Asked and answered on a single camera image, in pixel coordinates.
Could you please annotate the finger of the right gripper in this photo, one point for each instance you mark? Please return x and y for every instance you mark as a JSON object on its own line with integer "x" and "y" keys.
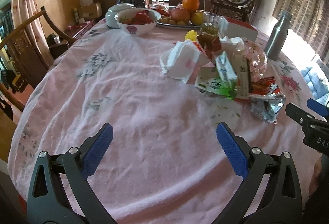
{"x": 297, "y": 114}
{"x": 318, "y": 107}

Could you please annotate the red foil snack wrapper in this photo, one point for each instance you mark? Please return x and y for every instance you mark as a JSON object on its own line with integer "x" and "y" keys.
{"x": 266, "y": 99}

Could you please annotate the clear plastic bag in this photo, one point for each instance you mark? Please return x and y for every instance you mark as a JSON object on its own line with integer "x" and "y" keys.
{"x": 257, "y": 59}

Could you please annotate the medicine box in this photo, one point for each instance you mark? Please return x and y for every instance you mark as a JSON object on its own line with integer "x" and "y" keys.
{"x": 240, "y": 66}

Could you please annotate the green tea packet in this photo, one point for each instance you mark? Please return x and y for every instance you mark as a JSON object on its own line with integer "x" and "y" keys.
{"x": 220, "y": 79}

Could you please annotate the paper cup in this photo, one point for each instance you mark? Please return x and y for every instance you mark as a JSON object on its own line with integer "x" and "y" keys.
{"x": 235, "y": 44}

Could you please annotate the white floral napkin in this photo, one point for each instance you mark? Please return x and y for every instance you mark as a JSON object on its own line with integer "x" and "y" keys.
{"x": 181, "y": 61}

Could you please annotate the yellow pom-pom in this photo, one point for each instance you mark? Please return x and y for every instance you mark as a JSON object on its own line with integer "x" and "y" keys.
{"x": 191, "y": 35}

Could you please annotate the person's right hand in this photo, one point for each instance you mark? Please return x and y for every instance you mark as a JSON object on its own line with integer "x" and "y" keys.
{"x": 320, "y": 172}

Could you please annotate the grey metal bottle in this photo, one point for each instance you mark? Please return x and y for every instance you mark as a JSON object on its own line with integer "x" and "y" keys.
{"x": 278, "y": 36}

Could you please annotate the pink floral tablecloth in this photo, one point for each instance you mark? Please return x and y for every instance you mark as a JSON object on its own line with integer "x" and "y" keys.
{"x": 165, "y": 163}

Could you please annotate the white red box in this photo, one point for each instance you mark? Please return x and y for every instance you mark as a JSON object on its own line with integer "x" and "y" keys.
{"x": 231, "y": 28}

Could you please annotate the wooden armchair left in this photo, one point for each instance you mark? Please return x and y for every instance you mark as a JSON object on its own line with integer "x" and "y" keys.
{"x": 30, "y": 64}

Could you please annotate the brown snack wrapper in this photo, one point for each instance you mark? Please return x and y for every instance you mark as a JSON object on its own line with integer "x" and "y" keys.
{"x": 210, "y": 44}

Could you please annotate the glass of green tea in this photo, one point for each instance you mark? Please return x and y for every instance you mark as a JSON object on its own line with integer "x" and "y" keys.
{"x": 211, "y": 23}

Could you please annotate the blue fruit plate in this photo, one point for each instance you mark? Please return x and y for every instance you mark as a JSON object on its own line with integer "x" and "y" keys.
{"x": 167, "y": 22}

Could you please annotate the white floral bowl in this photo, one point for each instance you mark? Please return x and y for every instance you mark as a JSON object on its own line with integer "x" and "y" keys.
{"x": 137, "y": 21}

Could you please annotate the cardboard box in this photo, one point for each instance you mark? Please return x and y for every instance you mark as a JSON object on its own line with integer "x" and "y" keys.
{"x": 89, "y": 12}

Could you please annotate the orange fruit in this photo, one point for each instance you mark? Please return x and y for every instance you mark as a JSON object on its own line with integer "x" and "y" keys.
{"x": 190, "y": 5}

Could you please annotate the red apple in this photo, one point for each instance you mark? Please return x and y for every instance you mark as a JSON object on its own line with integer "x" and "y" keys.
{"x": 180, "y": 14}

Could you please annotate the red pink curtain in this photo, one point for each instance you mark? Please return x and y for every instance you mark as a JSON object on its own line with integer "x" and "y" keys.
{"x": 23, "y": 10}

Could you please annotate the small black jar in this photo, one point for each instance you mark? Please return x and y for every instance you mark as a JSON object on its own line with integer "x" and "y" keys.
{"x": 139, "y": 3}

